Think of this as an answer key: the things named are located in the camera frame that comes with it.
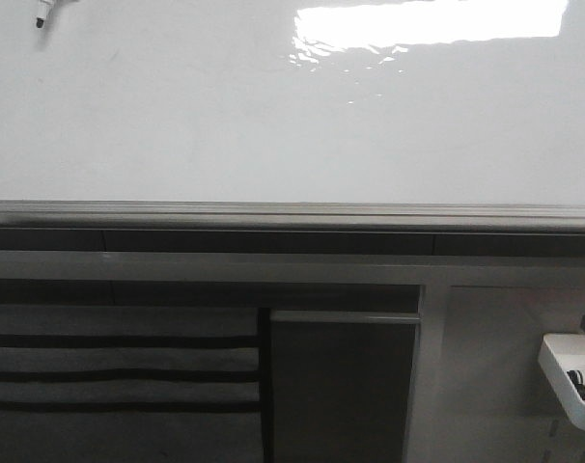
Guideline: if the black whiteboard marker with tape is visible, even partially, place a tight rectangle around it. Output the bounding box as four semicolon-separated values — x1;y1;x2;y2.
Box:
36;0;57;29

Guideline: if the grey cabinet door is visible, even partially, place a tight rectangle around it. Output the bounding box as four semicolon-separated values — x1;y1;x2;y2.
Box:
271;310;420;462

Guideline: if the grey drawer unit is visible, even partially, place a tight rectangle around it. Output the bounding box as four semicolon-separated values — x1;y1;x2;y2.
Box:
0;304;270;462

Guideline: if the white whiteboard with metal frame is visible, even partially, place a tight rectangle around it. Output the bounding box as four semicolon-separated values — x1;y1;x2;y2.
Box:
0;1;585;232

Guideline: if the white plastic wall tray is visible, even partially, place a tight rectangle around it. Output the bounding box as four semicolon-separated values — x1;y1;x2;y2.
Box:
538;333;585;431

